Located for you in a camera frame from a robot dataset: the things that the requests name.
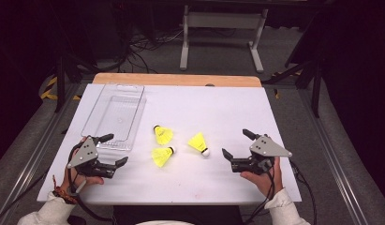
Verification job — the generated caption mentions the clear plastic bin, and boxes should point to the clear plastic bin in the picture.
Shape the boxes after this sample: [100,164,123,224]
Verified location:
[81,82,147,152]

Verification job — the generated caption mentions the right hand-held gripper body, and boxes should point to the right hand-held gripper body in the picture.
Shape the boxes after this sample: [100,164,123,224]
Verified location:
[230,134,293,176]

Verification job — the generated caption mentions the tangle of black floor cables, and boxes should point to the tangle of black floor cables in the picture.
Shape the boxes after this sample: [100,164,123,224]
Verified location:
[118,27,185,74]

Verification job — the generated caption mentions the aluminium rail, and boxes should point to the aluminium rail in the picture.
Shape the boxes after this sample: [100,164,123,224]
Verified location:
[297,88,369,225]
[0,82,88,225]

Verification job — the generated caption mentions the right hand-held gripper cable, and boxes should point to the right hand-held gripper cable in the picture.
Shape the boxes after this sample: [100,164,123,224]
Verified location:
[243,157,277,225]

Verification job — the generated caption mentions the grey metal frame stand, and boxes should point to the grey metal frame stand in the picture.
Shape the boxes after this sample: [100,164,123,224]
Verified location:
[179,4,269,74]

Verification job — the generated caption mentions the yellow black floor tape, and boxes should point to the yellow black floor tape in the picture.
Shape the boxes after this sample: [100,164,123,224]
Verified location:
[39,76,81,101]

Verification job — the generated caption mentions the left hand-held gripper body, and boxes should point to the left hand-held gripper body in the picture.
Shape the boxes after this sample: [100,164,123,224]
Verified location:
[67,134,118,180]

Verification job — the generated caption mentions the person's left hand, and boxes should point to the person's left hand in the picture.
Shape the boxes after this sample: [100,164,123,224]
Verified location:
[61,136,105,194]

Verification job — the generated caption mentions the black metal stand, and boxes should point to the black metal stand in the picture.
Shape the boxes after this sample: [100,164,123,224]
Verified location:
[261,59,322,119]
[53,55,100,113]

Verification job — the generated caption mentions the person's white shirt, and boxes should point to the person's white shirt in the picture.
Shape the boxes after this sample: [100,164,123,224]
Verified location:
[135,219,198,225]

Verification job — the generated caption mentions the black cable beside table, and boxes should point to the black cable beside table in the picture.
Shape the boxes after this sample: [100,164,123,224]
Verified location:
[289,160,318,225]

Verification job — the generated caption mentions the red braided bracelet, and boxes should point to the red braided bracelet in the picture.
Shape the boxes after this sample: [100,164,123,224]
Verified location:
[52,174,79,205]

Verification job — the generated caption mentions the white table mat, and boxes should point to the white table mat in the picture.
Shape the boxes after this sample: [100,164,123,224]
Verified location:
[37,83,303,205]

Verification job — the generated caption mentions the person's dark trousers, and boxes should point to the person's dark trousers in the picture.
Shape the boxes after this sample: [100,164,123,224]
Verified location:
[113,204,244,225]

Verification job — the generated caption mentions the person's right hand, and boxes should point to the person's right hand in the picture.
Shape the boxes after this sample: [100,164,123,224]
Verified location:
[240,157,284,198]

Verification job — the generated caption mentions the yellow shuttlecock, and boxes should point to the yellow shuttlecock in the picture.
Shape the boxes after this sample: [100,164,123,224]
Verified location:
[153,125,174,146]
[187,131,211,158]
[151,145,176,168]

